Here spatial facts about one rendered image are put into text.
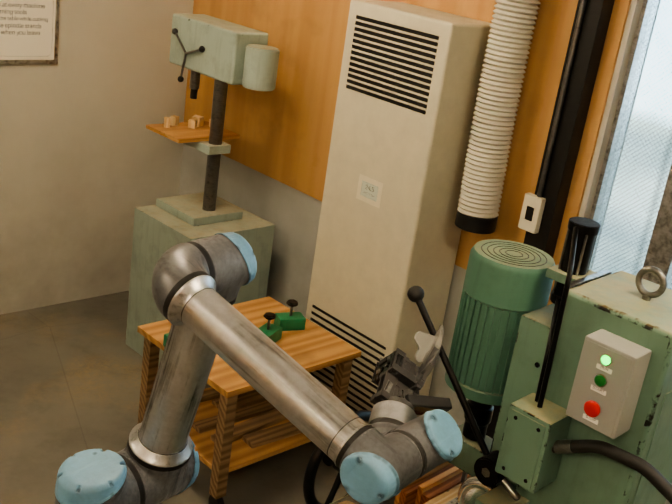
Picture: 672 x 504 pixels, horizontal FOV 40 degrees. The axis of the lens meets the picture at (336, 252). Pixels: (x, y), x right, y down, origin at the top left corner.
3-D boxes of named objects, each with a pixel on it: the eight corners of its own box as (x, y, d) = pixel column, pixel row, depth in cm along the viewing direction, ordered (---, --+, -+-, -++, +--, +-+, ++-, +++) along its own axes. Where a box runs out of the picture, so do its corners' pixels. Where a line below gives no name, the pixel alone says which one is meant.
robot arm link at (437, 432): (441, 470, 154) (391, 491, 162) (477, 445, 162) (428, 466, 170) (414, 419, 155) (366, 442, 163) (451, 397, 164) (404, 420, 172)
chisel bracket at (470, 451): (457, 453, 212) (464, 421, 209) (507, 483, 203) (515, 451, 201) (437, 464, 207) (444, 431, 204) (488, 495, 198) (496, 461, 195)
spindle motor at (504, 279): (475, 360, 211) (503, 233, 200) (540, 393, 200) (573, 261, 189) (427, 379, 199) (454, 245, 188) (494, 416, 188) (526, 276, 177)
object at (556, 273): (560, 292, 187) (579, 213, 181) (594, 307, 182) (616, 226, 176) (539, 300, 182) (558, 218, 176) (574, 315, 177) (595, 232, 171)
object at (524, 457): (517, 458, 183) (533, 391, 177) (555, 480, 177) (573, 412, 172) (492, 471, 177) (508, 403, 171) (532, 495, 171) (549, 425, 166)
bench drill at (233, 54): (198, 319, 486) (228, 14, 431) (274, 369, 446) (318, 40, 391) (118, 338, 453) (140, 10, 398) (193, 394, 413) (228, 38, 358)
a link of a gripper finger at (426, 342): (430, 314, 184) (406, 353, 183) (452, 330, 186) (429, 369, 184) (424, 313, 187) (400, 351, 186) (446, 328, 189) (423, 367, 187)
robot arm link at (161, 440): (98, 485, 220) (171, 226, 184) (155, 458, 233) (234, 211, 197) (137, 529, 213) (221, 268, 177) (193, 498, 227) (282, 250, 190)
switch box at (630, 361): (581, 405, 171) (601, 327, 165) (630, 430, 164) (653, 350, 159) (563, 414, 166) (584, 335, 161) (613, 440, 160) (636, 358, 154)
